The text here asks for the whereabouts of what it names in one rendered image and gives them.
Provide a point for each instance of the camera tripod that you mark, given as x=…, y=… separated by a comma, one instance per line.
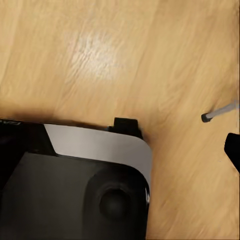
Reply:
x=207, y=117

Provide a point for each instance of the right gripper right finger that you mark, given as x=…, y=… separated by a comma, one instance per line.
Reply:
x=232, y=149

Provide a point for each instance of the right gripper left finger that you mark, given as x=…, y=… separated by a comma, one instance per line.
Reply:
x=12, y=149

